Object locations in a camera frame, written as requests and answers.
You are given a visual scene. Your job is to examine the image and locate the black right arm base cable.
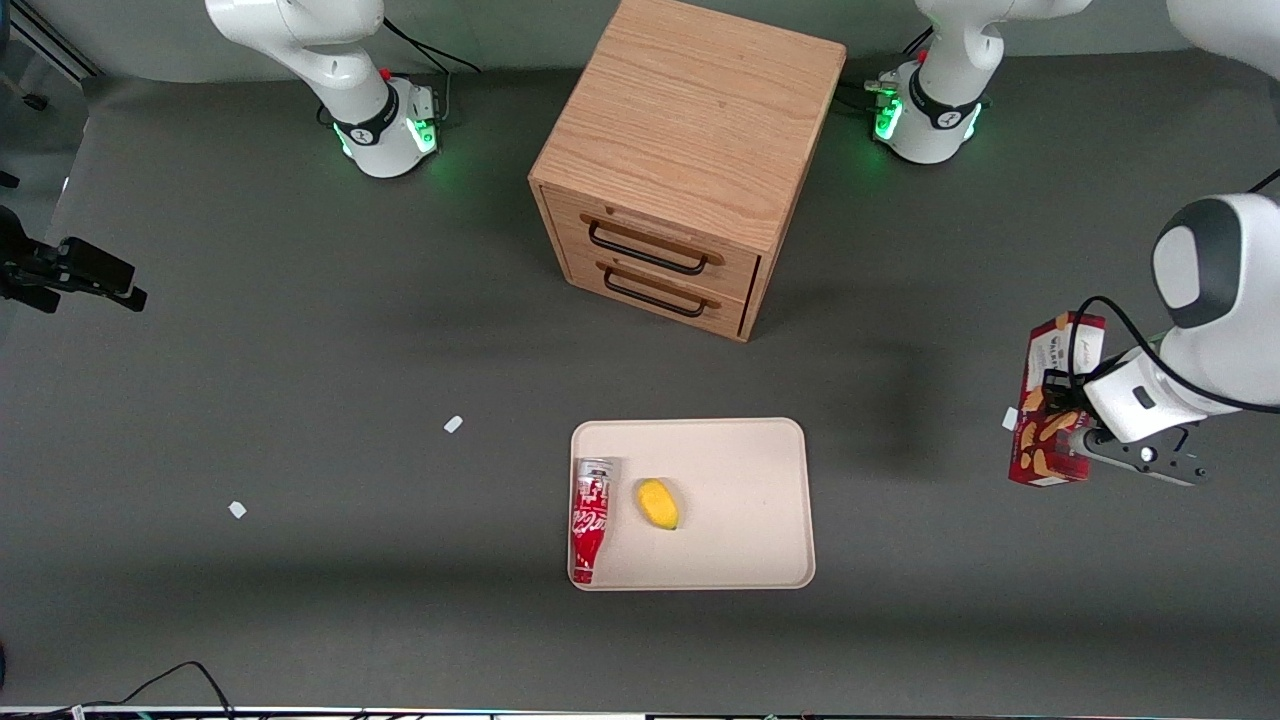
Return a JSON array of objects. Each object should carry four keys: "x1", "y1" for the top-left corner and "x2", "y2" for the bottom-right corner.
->
[{"x1": 383, "y1": 15, "x2": 482, "y2": 128}]

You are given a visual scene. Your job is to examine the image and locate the black left arm base cables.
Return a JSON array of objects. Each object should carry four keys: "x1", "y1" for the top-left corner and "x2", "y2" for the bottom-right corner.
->
[{"x1": 838, "y1": 30, "x2": 937, "y2": 118}]

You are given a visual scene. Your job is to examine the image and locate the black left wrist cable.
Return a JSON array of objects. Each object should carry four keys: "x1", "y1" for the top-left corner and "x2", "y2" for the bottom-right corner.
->
[{"x1": 1066, "y1": 296, "x2": 1280, "y2": 414}]

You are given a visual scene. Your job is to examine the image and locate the aluminium frame rail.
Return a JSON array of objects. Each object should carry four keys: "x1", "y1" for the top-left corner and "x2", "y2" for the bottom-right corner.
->
[{"x1": 8, "y1": 0, "x2": 103, "y2": 81}]

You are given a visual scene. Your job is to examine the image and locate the wooden drawer black handle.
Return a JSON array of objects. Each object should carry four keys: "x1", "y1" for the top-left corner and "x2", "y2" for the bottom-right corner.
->
[
  {"x1": 562, "y1": 245, "x2": 753, "y2": 337},
  {"x1": 546, "y1": 187, "x2": 763, "y2": 302}
]

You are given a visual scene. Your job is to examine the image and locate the black cable at table edge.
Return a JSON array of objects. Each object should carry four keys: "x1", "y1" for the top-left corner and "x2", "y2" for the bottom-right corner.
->
[{"x1": 78, "y1": 661, "x2": 237, "y2": 717}]

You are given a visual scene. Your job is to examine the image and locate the beige plastic tray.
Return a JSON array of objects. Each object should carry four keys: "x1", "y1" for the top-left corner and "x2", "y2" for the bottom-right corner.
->
[{"x1": 568, "y1": 417, "x2": 817, "y2": 592}]

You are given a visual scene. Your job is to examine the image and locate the yellow mango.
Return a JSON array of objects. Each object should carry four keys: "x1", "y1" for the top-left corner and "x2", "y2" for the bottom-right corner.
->
[{"x1": 637, "y1": 478, "x2": 680, "y2": 532}]

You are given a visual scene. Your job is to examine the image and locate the wooden drawer cabinet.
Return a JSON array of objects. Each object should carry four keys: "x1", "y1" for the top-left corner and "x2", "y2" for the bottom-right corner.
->
[{"x1": 528, "y1": 0, "x2": 848, "y2": 344}]

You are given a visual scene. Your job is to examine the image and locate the red cookie box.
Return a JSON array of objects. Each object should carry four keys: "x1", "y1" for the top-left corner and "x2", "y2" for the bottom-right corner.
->
[{"x1": 1007, "y1": 312, "x2": 1108, "y2": 489}]

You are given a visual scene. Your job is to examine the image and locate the red cola can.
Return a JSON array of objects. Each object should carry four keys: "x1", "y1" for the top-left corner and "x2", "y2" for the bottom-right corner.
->
[{"x1": 570, "y1": 457, "x2": 613, "y2": 585}]

